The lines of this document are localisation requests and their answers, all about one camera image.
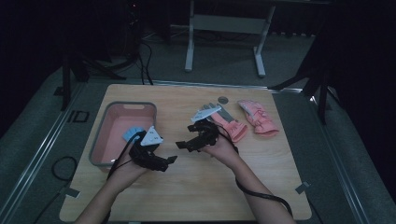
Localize black tripod stand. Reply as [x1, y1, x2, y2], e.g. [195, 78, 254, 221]
[60, 50, 127, 112]

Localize pink and grey ski glove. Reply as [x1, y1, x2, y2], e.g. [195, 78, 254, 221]
[201, 102, 249, 144]

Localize short metal floor rail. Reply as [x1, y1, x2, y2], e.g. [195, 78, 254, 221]
[88, 78, 304, 94]

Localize dark equipment rack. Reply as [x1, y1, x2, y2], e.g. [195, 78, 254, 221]
[122, 0, 146, 63]

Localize black angled stand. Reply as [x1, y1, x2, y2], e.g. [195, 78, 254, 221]
[268, 31, 332, 126]

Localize black thin cable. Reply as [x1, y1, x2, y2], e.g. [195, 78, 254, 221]
[135, 39, 154, 86]

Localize white metal desk frame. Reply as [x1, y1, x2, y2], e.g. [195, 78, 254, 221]
[184, 0, 276, 78]

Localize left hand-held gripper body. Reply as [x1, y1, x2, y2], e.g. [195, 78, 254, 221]
[128, 125, 169, 172]

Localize pink plastic basin grey rim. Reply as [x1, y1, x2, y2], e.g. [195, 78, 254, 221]
[89, 101, 158, 174]

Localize grey tape piece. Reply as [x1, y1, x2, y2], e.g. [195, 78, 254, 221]
[294, 181, 311, 195]
[63, 186, 81, 199]

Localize person's right hand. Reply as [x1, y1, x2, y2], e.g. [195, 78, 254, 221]
[199, 132, 243, 171]

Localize blue dotted knit glove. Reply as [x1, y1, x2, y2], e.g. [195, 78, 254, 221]
[121, 125, 147, 143]

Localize left hand-held gripper cable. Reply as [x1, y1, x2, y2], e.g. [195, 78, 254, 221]
[106, 131, 148, 181]

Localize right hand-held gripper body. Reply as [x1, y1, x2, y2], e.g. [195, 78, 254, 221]
[190, 105, 223, 153]

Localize person's left hand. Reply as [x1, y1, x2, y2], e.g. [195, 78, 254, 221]
[109, 154, 151, 189]

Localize black tape marks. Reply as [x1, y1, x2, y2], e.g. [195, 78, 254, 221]
[66, 109, 91, 124]

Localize black looped cable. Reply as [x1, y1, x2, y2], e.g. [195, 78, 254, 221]
[32, 155, 79, 224]

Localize long metal floor rail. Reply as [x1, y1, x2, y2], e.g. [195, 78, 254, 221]
[310, 92, 372, 224]
[0, 81, 87, 224]

